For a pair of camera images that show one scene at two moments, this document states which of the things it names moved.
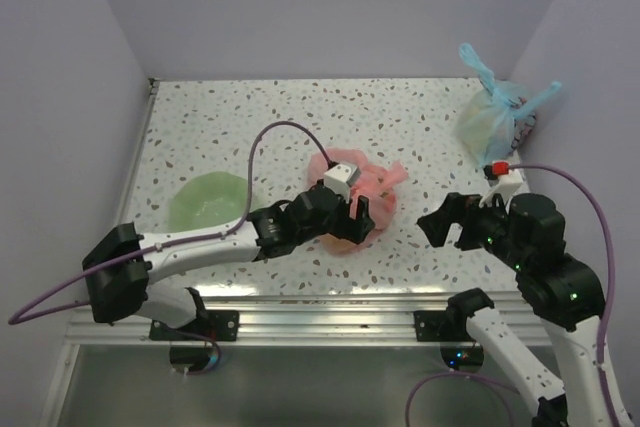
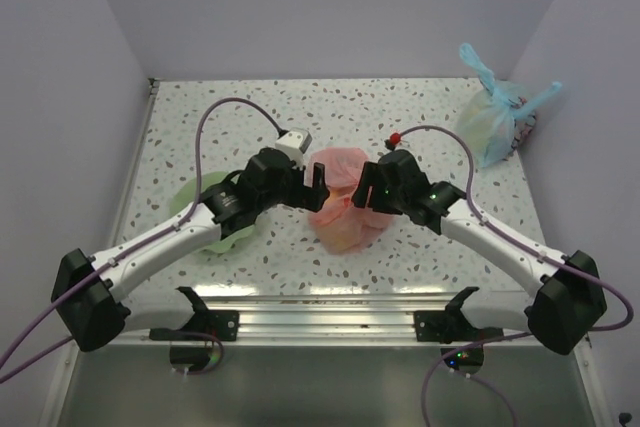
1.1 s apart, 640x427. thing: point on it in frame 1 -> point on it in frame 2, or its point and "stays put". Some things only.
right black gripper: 464,209 -> 372,176
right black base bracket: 442,325 stays put
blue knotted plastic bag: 496,119 stays put
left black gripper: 358,227 -> 307,197
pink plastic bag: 375,182 stays put
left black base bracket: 221,325 stays put
